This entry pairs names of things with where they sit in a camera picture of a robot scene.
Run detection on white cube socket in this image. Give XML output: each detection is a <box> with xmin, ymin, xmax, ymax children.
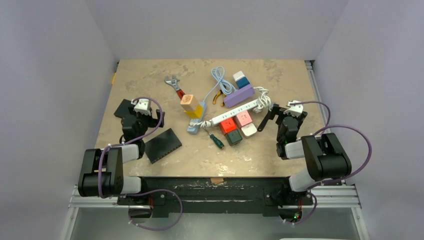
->
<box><xmin>232</xmin><ymin>71</ymin><xmax>245</xmax><ymax>82</ymax></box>

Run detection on white bundled cable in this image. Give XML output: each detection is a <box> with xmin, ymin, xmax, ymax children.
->
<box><xmin>252</xmin><ymin>86</ymin><xmax>273</xmax><ymax>114</ymax></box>

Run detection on purple power strip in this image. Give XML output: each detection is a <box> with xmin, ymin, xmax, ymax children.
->
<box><xmin>223</xmin><ymin>84</ymin><xmax>255</xmax><ymax>108</ymax></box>

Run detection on dark blue cube socket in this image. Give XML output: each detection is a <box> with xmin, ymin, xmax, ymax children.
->
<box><xmin>235</xmin><ymin>76</ymin><xmax>250</xmax><ymax>89</ymax></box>

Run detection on light blue coiled cable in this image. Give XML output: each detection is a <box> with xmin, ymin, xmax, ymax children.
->
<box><xmin>202</xmin><ymin>65</ymin><xmax>238</xmax><ymax>104</ymax></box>

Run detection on red cube socket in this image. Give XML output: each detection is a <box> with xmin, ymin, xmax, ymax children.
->
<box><xmin>218</xmin><ymin>117</ymin><xmax>237</xmax><ymax>136</ymax></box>

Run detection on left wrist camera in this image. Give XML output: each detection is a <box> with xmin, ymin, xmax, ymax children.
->
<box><xmin>131</xmin><ymin>98</ymin><xmax>152</xmax><ymax>116</ymax></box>

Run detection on black box near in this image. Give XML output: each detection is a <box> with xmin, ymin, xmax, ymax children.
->
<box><xmin>144</xmin><ymin>128</ymin><xmax>182</xmax><ymax>164</ymax></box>

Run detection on light blue power strip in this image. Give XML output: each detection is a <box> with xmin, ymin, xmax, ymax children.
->
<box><xmin>187</xmin><ymin>101</ymin><xmax>207</xmax><ymax>135</ymax></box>

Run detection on yellow cube socket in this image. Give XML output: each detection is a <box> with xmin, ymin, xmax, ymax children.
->
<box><xmin>184</xmin><ymin>103</ymin><xmax>204</xmax><ymax>119</ymax></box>

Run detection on yellow handled pliers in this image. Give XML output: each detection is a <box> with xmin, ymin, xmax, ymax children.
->
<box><xmin>212</xmin><ymin>90</ymin><xmax>226</xmax><ymax>107</ymax></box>

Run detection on dark green cube socket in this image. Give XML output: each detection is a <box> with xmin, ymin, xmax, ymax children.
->
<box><xmin>225</xmin><ymin>128</ymin><xmax>243</xmax><ymax>146</ymax></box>

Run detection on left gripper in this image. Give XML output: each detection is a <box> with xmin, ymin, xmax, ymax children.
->
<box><xmin>127</xmin><ymin>105</ymin><xmax>163</xmax><ymax>140</ymax></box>

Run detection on black box far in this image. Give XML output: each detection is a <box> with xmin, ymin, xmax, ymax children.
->
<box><xmin>113</xmin><ymin>99</ymin><xmax>135</xmax><ymax>119</ymax></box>

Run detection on pink cube socket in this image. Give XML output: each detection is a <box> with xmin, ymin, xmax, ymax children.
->
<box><xmin>233</xmin><ymin>110</ymin><xmax>253</xmax><ymax>128</ymax></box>

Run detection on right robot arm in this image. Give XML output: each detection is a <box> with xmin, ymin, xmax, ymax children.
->
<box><xmin>257</xmin><ymin>103</ymin><xmax>352</xmax><ymax>204</ymax></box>

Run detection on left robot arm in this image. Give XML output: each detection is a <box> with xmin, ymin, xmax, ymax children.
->
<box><xmin>77</xmin><ymin>109</ymin><xmax>165</xmax><ymax>205</ymax></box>

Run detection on adjustable wrench red handle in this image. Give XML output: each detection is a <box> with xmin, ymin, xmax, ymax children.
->
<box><xmin>164</xmin><ymin>75</ymin><xmax>185</xmax><ymax>100</ymax></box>

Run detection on black box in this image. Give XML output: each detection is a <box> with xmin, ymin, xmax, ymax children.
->
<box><xmin>144</xmin><ymin>128</ymin><xmax>182</xmax><ymax>164</ymax></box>
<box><xmin>113</xmin><ymin>99</ymin><xmax>135</xmax><ymax>119</ymax></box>

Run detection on white power strip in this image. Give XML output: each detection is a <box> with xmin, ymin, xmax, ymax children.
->
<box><xmin>209</xmin><ymin>99</ymin><xmax>259</xmax><ymax>126</ymax></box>

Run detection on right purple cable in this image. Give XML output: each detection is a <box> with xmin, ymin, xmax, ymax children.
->
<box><xmin>282</xmin><ymin>100</ymin><xmax>373</xmax><ymax>226</ymax></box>

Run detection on green handled screwdriver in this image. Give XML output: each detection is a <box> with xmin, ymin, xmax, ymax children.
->
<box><xmin>203</xmin><ymin>128</ymin><xmax>225</xmax><ymax>150</ymax></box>

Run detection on white flat adapter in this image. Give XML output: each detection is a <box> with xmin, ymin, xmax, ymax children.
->
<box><xmin>240</xmin><ymin>122</ymin><xmax>258</xmax><ymax>138</ymax></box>

